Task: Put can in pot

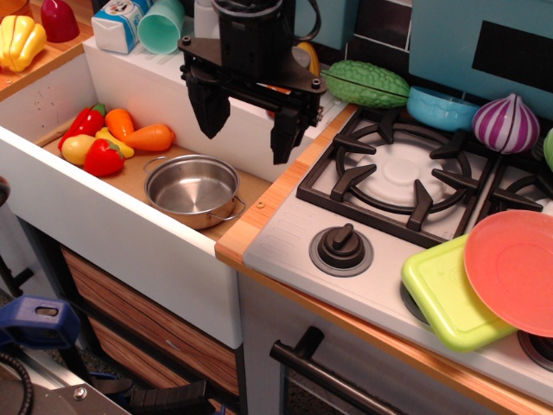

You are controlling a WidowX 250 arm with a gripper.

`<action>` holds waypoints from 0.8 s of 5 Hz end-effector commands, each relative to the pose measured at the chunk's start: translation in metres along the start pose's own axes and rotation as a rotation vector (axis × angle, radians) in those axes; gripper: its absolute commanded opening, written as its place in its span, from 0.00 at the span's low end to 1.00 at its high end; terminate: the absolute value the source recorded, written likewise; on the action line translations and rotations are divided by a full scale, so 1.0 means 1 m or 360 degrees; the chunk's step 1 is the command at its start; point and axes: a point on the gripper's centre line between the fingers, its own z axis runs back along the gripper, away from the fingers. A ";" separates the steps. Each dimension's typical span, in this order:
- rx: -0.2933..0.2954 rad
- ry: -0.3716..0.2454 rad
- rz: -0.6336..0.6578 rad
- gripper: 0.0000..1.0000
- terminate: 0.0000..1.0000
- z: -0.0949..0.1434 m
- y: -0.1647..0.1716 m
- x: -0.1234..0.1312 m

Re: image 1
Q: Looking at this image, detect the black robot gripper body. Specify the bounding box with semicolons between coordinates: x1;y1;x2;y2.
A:
178;1;325;126

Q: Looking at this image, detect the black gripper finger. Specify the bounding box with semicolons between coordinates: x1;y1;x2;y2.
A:
270;107;307;164
185;71;230;139

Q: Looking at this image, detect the grey toy faucet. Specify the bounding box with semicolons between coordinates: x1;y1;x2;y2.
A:
194;0;219;39

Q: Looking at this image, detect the yellow toy corn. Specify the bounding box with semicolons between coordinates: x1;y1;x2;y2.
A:
297;41;321;77

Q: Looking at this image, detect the orange toy carrot right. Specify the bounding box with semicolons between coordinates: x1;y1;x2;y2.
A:
125;124;175;151

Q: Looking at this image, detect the orange toy carrot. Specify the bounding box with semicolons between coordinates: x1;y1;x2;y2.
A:
105;108;135;142
125;124;175;151

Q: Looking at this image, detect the teal plastic cup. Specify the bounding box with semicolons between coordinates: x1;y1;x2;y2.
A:
137;0;186;54

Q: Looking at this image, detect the green toy bitter gourd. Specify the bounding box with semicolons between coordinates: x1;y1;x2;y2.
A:
321;61;410;109

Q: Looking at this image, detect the orange toy carrot left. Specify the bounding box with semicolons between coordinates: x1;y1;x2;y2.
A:
105;108;135;142

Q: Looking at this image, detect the toy milk carton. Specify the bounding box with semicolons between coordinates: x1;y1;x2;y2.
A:
92;0;153;54

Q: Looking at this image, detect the yellow toy banana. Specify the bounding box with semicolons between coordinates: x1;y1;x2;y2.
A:
95;127;135;158

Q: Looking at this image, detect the red toy chili pepper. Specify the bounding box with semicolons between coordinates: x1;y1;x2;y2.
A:
58;104;105;150

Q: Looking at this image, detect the white toy sink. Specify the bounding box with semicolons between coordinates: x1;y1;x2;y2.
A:
0;36;346;350

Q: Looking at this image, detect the red toy bell pepper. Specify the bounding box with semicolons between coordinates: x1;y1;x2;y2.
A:
84;138;125;177

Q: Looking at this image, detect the black stove knob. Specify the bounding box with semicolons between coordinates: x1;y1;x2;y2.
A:
309;223;374;278
518;331;553;372

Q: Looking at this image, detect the blue plastic bowl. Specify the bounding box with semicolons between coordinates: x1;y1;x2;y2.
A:
406;86;480;132

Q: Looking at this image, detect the yellow toy potato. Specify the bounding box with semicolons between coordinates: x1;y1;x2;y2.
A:
61;134;96;166

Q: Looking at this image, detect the black stove burner grate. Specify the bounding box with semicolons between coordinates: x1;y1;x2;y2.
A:
296;108;552;248

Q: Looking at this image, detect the dark red toy dome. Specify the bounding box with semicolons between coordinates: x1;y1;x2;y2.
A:
41;0;80;43

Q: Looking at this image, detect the yellow toy bell pepper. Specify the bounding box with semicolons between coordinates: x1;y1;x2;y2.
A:
1;15;47;73

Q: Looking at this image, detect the lime green plastic lid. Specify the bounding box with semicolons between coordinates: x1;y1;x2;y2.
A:
401;235;517;352

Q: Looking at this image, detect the purple toy onion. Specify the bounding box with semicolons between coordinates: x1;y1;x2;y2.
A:
472;93;541;155

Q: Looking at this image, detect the salmon plastic plate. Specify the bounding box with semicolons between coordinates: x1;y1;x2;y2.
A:
464;210;552;337

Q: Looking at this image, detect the green toy at right edge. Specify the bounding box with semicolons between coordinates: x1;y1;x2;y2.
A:
543;129;553;170

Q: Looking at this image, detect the blue clamp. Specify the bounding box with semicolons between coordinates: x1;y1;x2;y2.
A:
1;295;81;349

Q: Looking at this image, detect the steel pot with handles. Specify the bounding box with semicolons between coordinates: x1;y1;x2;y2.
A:
143;155;246;230

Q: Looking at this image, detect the black oven door handle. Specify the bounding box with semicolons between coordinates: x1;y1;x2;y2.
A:
270;326;404;414

